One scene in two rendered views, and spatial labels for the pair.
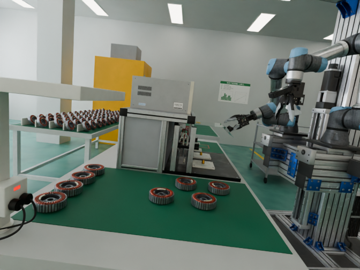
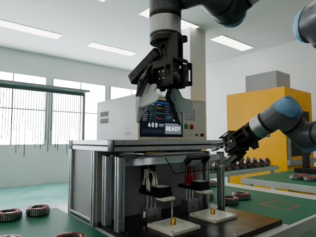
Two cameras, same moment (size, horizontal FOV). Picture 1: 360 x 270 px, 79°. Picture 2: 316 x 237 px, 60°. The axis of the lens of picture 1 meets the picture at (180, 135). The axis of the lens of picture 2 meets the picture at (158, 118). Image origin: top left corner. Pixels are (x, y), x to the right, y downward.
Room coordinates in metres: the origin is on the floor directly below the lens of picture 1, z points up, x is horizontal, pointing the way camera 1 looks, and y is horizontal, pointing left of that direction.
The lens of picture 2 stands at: (0.71, -0.99, 1.12)
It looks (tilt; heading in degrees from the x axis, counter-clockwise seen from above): 4 degrees up; 50
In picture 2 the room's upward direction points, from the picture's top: straight up
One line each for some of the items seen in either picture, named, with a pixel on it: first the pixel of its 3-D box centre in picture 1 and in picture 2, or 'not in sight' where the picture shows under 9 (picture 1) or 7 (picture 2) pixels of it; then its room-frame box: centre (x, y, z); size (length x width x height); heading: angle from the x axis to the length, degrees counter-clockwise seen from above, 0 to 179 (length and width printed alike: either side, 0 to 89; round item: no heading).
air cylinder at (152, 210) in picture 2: (182, 158); (151, 212); (1.48, -0.04, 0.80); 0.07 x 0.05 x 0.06; 179
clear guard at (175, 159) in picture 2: (207, 127); (169, 160); (1.46, -0.17, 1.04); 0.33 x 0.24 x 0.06; 89
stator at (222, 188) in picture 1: (218, 187); not in sight; (1.09, -0.23, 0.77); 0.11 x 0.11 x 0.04
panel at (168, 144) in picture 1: (170, 136); (156, 179); (1.61, 0.07, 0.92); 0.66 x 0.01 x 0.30; 179
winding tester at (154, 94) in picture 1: (165, 95); (150, 120); (1.62, 0.14, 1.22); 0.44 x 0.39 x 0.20; 179
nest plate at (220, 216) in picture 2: (201, 155); (212, 215); (1.72, -0.19, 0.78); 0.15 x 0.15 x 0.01; 89
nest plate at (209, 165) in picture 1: (202, 164); (173, 225); (1.48, -0.18, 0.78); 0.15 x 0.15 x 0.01; 89
